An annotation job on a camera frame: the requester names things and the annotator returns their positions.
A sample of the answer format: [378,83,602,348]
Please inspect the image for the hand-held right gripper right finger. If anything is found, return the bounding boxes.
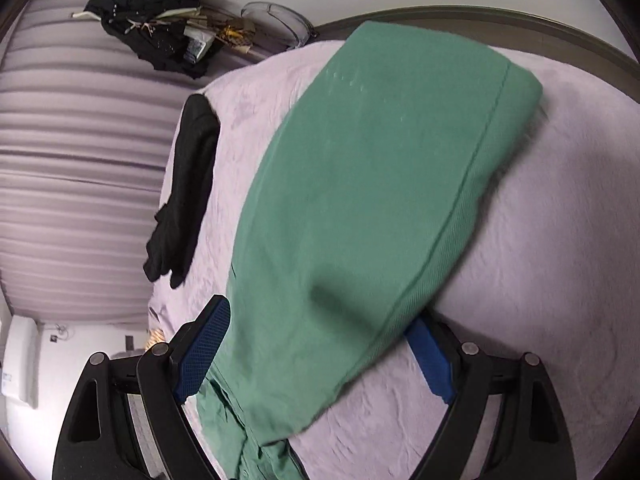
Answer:
[405,310,576,480]

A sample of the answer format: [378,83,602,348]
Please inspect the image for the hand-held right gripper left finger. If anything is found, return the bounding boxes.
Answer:
[52,295,232,480]

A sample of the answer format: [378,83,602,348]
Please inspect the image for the green pants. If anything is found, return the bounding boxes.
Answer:
[195,20,544,480]

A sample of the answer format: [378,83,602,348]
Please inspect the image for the lavender plush blanket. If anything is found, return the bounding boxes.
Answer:
[147,40,640,480]

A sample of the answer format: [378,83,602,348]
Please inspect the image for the black garment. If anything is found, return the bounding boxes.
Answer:
[143,94,221,290]

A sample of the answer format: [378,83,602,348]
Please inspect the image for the pale pleated curtain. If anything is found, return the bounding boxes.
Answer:
[0,0,261,326]

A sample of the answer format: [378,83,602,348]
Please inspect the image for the pile of papers and clutter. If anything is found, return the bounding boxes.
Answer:
[165,5,261,63]

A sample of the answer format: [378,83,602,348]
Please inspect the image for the black puffer jacket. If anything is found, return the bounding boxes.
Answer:
[82,0,226,79]

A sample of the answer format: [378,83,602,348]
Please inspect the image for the dark bed headboard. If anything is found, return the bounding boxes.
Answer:
[312,5,633,78]

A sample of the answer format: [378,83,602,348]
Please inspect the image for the white wall appliance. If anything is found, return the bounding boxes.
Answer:
[0,315,41,407]

